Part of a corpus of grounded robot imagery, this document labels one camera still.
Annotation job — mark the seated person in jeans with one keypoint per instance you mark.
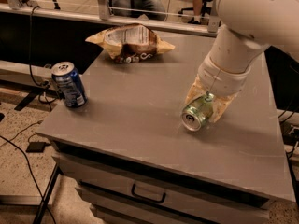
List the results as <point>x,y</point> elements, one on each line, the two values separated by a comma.
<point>153,9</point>

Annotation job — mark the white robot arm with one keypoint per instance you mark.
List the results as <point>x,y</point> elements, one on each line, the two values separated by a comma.
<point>249,28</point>

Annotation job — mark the blue soda can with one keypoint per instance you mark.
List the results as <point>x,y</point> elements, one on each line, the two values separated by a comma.
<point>66,78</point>

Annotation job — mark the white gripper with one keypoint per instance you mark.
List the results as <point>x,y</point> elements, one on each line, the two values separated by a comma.
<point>220,79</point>

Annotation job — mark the brown chip bag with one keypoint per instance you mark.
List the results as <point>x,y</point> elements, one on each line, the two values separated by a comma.
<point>130,43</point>

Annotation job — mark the black drawer handle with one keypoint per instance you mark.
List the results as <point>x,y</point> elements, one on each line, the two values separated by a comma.
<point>148,194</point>

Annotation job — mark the metal railing post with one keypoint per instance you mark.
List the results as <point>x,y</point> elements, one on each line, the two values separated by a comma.
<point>104,10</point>

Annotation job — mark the grey drawer cabinet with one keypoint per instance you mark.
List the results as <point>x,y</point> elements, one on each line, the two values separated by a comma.
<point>105,182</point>

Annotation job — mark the green soda can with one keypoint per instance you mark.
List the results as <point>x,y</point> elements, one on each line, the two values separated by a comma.
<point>196,113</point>

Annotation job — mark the black power adapter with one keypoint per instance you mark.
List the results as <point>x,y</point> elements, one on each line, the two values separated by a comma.
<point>36,147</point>

